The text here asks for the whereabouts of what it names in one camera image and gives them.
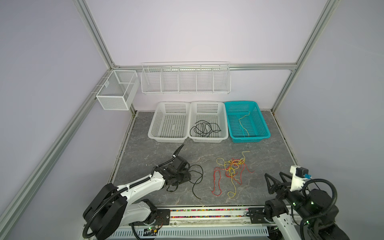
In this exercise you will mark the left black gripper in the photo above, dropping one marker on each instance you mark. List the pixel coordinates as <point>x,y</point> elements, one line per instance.
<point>187,177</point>

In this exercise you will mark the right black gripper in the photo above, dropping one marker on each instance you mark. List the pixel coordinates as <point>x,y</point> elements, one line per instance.
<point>285,189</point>

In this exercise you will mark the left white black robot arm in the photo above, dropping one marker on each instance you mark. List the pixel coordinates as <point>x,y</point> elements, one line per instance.
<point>129,198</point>

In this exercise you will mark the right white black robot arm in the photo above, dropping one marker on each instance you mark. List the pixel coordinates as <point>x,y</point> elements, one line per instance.
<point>302,207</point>

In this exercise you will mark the left white plastic basket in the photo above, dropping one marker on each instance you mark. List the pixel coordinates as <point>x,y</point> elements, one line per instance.
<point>169,123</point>

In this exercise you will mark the white plastic basket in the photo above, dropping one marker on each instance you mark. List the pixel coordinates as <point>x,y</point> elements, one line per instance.
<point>208,122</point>
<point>169,123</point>

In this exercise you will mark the middle white plastic basket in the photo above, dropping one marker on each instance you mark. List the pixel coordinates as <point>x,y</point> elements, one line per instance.
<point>208,122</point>

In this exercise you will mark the teal plastic basket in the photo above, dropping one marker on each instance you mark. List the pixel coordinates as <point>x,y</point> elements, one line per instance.
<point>246,122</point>

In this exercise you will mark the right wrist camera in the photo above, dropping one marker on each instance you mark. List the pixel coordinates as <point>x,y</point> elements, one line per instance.
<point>299,176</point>

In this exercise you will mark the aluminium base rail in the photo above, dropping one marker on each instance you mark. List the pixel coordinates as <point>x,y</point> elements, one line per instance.
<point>221,217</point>

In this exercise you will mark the white vented cable duct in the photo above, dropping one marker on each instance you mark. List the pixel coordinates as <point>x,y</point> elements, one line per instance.
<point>206,233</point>

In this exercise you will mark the white wire wall shelf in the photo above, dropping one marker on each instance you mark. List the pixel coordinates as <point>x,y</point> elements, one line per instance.
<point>186,78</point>

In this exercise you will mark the white mesh wall box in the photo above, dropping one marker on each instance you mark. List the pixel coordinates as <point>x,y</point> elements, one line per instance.
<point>118,90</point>

